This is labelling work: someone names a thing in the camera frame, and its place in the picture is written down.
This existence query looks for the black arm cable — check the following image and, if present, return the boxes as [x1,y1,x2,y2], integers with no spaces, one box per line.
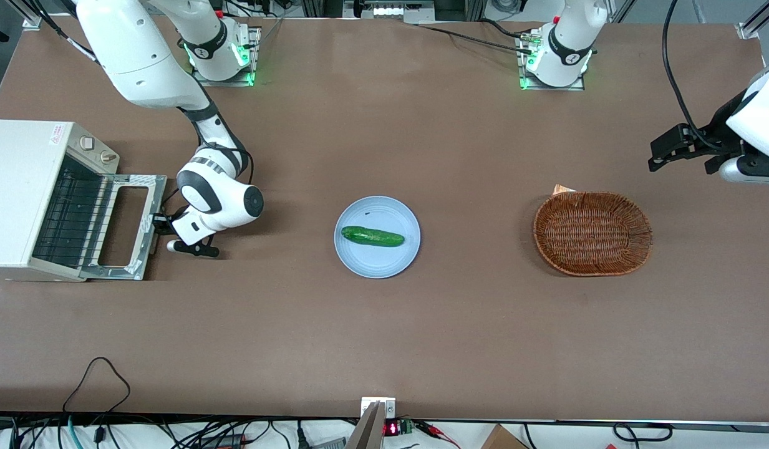
[29,0,101,64]
[662,0,728,152]

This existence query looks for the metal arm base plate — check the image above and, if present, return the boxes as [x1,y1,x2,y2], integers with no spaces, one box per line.
[190,26,261,88]
[516,28,588,92]

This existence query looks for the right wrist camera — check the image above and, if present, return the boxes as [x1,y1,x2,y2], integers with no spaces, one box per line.
[166,239,220,258]

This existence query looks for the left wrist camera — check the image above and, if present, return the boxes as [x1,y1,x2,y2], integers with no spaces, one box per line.
[719,155,769,185]

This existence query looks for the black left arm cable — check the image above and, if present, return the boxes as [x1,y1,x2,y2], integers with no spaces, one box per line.
[662,0,728,152]

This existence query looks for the brown wicker basket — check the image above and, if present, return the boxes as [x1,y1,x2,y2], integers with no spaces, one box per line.
[533,191,654,277]

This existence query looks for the white lit equipment box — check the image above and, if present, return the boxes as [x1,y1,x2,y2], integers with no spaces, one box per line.
[344,0,436,24]

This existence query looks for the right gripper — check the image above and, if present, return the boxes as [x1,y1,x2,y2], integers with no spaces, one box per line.
[150,211,214,248]

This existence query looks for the black coiled floor cable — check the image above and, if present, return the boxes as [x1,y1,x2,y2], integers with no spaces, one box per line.
[612,422,675,443]

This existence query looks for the white toaster oven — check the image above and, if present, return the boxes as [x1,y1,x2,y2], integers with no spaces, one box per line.
[0,118,121,282]

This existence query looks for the aluminium frame profile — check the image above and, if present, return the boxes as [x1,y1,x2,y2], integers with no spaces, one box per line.
[7,0,42,30]
[737,0,769,39]

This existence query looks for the green cucumber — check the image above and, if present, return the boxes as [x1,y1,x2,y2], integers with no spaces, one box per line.
[341,226,405,248]

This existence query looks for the light blue plate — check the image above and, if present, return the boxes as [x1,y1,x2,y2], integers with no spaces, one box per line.
[334,196,421,279]

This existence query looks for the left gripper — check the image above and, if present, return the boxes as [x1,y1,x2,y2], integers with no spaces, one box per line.
[648,70,769,175]

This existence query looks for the brown cardboard box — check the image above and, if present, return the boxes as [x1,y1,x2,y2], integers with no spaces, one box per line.
[481,424,530,449]

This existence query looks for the thin black looped cable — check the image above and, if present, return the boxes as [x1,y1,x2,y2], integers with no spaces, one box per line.
[62,357,132,413]

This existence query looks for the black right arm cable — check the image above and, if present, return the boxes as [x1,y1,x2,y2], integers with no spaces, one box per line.
[29,0,101,64]

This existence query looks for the thick black table cable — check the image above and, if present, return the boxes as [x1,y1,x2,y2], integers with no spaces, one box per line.
[481,17,544,39]

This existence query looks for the red clip wires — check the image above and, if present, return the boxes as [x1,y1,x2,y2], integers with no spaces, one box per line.
[415,420,461,449]

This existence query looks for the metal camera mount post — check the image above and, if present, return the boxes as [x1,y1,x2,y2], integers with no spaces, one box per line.
[346,397,397,449]

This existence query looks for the metal oven wire rack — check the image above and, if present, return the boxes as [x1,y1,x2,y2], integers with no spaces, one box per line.
[32,156,110,268]

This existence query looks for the metal glass oven door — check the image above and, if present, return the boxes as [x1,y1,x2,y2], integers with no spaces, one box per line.
[79,173,168,281]

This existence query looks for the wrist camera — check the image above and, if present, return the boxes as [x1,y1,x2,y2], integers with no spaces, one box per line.
[719,155,769,185]
[166,239,220,258]

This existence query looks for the thin black table cable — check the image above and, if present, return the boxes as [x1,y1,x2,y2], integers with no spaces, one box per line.
[417,24,534,54]

